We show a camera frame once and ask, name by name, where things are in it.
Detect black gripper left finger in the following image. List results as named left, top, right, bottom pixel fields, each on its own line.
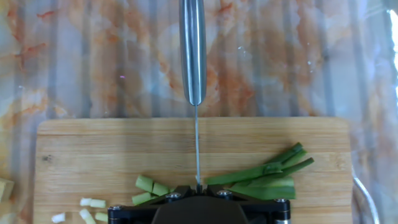
left=107, top=185, right=198, bottom=224

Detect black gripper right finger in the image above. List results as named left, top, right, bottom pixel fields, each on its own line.
left=200, top=184, right=292, bottom=224

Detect uncut green garlic stalks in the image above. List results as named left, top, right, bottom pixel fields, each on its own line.
left=204, top=142, right=315, bottom=201

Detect bamboo cutting board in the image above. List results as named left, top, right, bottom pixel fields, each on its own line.
left=33, top=116, right=354, bottom=224

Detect steel cleaver knife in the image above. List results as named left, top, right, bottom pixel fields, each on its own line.
left=178, top=0, right=208, bottom=187

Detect clear glass dish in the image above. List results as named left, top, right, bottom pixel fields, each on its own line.
left=351, top=175, right=381, bottom=224

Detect wooden peg rack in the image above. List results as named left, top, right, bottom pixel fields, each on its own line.
left=0, top=177, right=15, bottom=203

